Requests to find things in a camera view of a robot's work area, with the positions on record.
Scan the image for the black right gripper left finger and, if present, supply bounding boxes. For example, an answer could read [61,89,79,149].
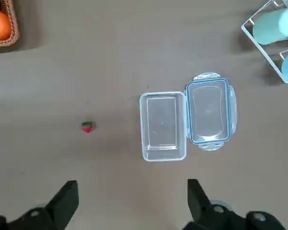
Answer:
[0,180,79,230]

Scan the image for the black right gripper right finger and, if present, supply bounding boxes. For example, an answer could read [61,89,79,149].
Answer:
[182,178,288,230]

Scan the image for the red toy strawberry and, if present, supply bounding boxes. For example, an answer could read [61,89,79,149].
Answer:
[81,121,95,133]

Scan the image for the clear plastic box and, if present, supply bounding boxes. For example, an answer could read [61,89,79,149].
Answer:
[139,91,188,162]

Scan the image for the clear lid with blue seal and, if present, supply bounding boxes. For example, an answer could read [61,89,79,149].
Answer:
[185,71,238,151]

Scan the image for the clear acrylic rack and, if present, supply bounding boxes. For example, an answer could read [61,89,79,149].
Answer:
[240,0,288,84]

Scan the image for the brown wicker basket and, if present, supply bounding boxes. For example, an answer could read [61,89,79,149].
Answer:
[0,0,20,48]

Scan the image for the teal cylinder bottle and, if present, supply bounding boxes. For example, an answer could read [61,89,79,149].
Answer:
[252,6,288,46]

